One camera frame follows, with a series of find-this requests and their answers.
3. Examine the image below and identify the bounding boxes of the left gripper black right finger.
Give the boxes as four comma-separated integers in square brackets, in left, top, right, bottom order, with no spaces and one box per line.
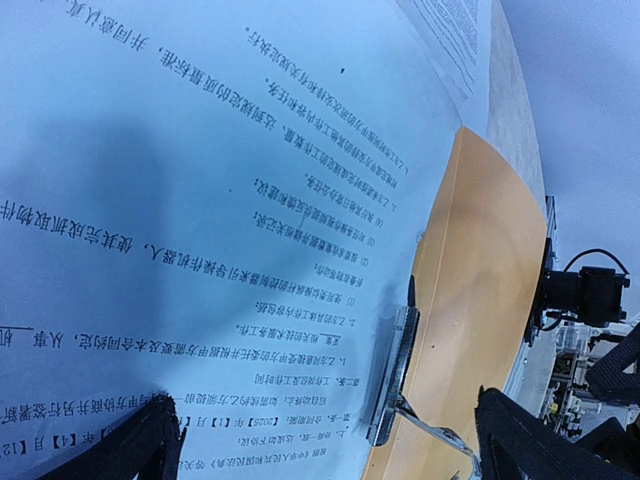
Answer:
[474,388,639,479]

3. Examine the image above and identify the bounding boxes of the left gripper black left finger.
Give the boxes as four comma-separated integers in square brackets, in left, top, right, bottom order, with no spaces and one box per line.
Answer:
[42,397,187,480]

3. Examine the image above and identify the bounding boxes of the orange folder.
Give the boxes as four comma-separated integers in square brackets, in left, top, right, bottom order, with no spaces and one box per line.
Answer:
[359,124,549,480]

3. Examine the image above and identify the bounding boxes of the white printed sheet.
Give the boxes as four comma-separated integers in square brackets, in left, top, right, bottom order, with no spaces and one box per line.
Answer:
[1,1,459,479]

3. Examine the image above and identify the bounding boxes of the orange folder centre clip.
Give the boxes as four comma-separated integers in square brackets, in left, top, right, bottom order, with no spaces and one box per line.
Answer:
[366,276,481,479]

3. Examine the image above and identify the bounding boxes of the white printed sheet dense text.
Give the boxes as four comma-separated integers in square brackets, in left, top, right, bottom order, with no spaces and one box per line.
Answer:
[398,0,492,136]

